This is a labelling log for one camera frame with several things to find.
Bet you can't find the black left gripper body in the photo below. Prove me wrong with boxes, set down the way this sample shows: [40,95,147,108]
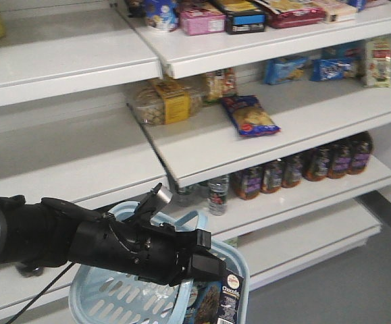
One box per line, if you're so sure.
[68,220,210,286]

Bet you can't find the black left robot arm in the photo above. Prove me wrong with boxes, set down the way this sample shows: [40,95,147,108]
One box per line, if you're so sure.
[0,195,226,286]

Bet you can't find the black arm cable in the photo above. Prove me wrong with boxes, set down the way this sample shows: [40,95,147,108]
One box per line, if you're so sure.
[5,263,76,324]

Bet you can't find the clear cookie tub yellow label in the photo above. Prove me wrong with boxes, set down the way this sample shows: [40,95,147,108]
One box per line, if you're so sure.
[126,78,205,126]

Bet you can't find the pink snack box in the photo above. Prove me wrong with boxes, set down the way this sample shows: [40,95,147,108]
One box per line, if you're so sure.
[180,7,225,36]

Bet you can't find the blue snack bag lying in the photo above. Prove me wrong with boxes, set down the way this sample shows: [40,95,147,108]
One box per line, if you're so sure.
[220,95,280,138]

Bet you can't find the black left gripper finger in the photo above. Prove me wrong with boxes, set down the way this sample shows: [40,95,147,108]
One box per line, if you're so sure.
[190,252,226,281]

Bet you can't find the Chocofello cookie box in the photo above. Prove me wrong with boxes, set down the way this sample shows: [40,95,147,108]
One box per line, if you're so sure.
[183,270,244,324]

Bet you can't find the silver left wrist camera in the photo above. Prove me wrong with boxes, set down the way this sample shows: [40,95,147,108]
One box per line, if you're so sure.
[134,182,172,222]

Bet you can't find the blue white cup snack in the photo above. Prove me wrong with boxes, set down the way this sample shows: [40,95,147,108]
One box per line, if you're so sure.
[144,0,179,32]

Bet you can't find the white store shelving unit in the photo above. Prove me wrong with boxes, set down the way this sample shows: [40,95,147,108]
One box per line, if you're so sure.
[0,1,391,289]

